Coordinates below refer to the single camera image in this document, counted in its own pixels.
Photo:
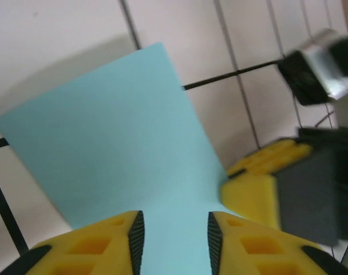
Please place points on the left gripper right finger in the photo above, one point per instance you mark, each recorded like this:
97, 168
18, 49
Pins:
262, 252

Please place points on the teal cloth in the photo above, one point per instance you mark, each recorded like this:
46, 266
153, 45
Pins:
119, 143

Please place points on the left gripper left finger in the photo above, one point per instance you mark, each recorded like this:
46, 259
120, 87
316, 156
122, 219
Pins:
99, 249

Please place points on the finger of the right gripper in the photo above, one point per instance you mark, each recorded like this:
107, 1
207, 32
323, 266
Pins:
271, 157
248, 197

